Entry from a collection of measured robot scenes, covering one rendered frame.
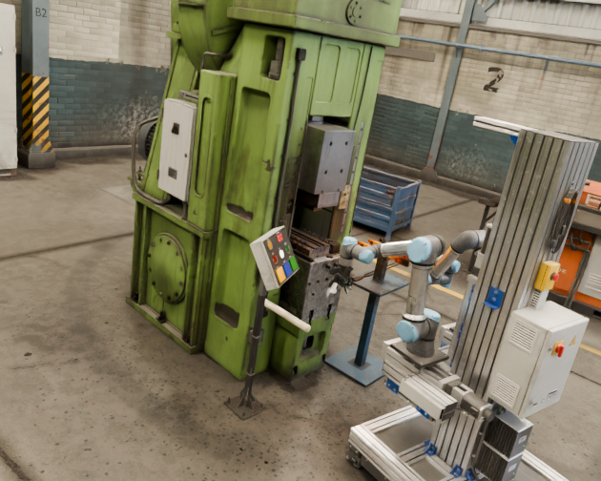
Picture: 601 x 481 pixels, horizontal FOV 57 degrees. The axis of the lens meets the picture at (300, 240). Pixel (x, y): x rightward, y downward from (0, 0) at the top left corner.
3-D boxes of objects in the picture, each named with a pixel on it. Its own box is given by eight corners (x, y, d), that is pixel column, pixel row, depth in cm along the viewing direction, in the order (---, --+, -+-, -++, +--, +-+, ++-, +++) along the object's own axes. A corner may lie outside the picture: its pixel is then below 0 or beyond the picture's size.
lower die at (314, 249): (328, 255, 379) (330, 243, 376) (307, 260, 365) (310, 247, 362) (285, 234, 405) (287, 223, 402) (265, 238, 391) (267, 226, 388)
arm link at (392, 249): (452, 230, 277) (375, 240, 313) (441, 233, 270) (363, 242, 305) (456, 253, 278) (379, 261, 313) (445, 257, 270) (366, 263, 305)
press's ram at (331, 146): (353, 190, 373) (364, 131, 360) (314, 195, 346) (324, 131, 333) (308, 173, 400) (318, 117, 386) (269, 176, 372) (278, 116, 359)
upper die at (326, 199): (337, 205, 367) (340, 191, 364) (317, 208, 353) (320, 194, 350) (293, 187, 393) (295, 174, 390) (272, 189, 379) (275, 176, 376)
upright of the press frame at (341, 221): (329, 345, 447) (389, 46, 370) (307, 354, 429) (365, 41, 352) (291, 322, 475) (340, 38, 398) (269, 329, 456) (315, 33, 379)
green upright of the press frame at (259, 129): (268, 370, 400) (321, 33, 323) (239, 382, 382) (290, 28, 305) (230, 343, 427) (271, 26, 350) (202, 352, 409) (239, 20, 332)
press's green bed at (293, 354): (324, 367, 416) (336, 311, 400) (289, 383, 390) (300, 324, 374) (275, 334, 450) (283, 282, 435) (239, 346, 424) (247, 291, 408)
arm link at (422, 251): (428, 341, 283) (445, 237, 269) (412, 348, 272) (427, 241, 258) (409, 332, 291) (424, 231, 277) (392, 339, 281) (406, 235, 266)
